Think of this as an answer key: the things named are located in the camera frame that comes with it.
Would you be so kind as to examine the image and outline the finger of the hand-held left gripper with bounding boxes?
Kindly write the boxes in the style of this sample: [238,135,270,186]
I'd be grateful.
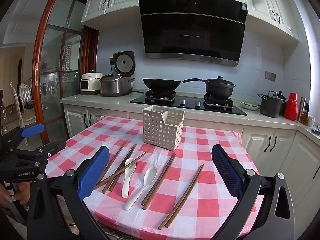
[14,138,67,162]
[0,124,45,153]

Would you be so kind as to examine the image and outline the grey stockpot with lid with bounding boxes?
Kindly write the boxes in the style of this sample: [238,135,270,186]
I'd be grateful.
[257,91,287,118]

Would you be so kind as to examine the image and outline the amber oil bottle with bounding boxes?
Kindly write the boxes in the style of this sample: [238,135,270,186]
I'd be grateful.
[301,103,310,126]

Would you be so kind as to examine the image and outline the black lidded pot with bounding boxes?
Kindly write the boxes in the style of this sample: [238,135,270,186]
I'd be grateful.
[202,76,236,98]

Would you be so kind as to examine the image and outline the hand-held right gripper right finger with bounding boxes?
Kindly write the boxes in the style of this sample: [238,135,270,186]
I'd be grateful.
[211,144,299,240]

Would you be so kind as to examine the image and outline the white upper kitchen cabinets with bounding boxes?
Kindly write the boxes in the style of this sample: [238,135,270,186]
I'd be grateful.
[81,0,300,43]

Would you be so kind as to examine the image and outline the wooden framed glass door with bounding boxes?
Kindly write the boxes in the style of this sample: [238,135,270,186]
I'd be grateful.
[32,0,100,145]

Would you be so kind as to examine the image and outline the steel bottle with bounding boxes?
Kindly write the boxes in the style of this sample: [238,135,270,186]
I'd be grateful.
[297,97,306,122]

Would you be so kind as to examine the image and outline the silver pressure cooker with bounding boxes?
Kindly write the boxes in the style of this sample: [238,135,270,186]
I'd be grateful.
[99,74,135,97]

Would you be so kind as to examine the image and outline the black wok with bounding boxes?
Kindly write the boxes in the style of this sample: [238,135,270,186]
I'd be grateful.
[142,78,203,91]

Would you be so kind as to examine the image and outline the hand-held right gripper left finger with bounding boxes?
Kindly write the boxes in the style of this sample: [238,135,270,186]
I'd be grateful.
[27,145,110,240]

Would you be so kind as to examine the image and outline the red white checked tablecloth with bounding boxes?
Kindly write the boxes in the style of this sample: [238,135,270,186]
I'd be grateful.
[46,116,265,240]

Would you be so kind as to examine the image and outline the red thermos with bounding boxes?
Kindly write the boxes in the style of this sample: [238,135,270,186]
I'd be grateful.
[284,92,298,121]

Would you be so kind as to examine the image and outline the black range hood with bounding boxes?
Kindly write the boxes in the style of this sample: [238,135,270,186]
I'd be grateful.
[139,0,248,67]

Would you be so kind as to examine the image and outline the brown wooden chopstick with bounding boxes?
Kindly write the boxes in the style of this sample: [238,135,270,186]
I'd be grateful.
[109,144,138,192]
[157,164,203,230]
[142,154,177,210]
[94,146,155,190]
[164,165,205,228]
[141,153,175,206]
[101,144,136,194]
[96,142,127,184]

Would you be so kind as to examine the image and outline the black glass gas cooktop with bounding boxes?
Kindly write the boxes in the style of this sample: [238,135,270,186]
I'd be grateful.
[129,90,248,116]

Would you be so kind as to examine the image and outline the white ceramic spoon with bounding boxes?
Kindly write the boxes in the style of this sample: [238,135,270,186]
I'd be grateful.
[124,166,158,211]
[122,158,137,198]

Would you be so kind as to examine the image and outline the white countertop cooker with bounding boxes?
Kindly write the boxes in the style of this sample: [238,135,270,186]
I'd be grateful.
[80,72,104,96]

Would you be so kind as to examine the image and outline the white perforated utensil basket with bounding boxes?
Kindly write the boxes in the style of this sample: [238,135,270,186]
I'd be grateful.
[142,105,185,151]

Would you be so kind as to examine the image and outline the speckled stone countertop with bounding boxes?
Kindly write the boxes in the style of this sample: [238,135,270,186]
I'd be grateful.
[60,94,320,137]

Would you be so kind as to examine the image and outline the white plate with food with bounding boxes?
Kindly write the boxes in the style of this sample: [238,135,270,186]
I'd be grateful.
[240,101,260,111]

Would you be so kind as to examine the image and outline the ornate dining chair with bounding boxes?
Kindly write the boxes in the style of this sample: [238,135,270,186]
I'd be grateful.
[10,81,33,130]

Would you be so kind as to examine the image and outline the person's left hand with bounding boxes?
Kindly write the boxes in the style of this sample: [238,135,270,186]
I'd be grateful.
[0,182,31,207]

